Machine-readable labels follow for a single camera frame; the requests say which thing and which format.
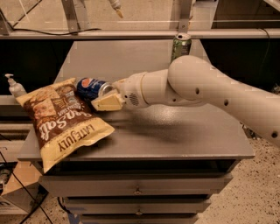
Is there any brown yellow chip bag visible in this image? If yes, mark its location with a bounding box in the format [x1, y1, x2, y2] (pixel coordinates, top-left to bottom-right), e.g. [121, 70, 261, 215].
[17, 78, 114, 172]

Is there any green soda can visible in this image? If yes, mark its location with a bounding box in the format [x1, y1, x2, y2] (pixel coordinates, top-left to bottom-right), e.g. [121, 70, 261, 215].
[171, 32, 192, 61]

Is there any metal shelf bracket right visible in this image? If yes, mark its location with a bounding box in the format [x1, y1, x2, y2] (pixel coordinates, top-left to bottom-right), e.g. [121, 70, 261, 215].
[169, 0, 193, 32]

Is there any blue pepsi can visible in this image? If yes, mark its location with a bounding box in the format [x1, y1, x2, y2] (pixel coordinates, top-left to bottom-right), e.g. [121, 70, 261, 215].
[76, 78, 113, 102]

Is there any metal shelf bracket left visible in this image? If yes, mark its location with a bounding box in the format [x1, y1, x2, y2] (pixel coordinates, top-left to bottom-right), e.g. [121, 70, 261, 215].
[61, 0, 89, 32]

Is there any clear pump sanitizer bottle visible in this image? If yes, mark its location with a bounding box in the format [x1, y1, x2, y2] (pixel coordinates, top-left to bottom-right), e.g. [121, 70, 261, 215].
[5, 73, 26, 105]

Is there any hanging cream nozzle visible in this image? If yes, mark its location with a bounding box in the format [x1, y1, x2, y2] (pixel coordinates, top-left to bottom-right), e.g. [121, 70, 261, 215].
[108, 0, 123, 18]

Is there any black floor cable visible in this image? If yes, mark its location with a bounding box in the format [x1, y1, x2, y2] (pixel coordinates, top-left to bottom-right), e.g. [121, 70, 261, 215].
[0, 132, 55, 224]

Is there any grey drawer cabinet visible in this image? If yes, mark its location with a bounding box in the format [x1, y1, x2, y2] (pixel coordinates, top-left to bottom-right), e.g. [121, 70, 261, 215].
[17, 38, 256, 224]

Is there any metal shelf bracket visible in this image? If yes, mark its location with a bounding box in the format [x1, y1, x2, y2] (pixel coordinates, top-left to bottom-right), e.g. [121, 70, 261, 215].
[169, 0, 193, 32]
[61, 0, 89, 32]

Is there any cardboard box on floor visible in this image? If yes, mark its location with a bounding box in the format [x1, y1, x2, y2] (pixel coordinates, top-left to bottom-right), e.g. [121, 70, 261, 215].
[0, 161, 41, 215]

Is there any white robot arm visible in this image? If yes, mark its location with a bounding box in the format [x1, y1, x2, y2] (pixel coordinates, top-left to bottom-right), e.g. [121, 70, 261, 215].
[92, 55, 280, 147]

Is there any black cable on shelf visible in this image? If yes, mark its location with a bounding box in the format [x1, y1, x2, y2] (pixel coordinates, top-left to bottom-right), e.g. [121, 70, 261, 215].
[11, 0, 102, 37]

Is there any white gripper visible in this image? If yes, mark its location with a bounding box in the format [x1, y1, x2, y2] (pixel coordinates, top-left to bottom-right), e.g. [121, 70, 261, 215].
[91, 72, 149, 111]

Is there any top drawer brass knob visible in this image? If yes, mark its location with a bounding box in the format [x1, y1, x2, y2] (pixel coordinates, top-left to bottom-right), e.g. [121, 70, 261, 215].
[134, 187, 142, 195]

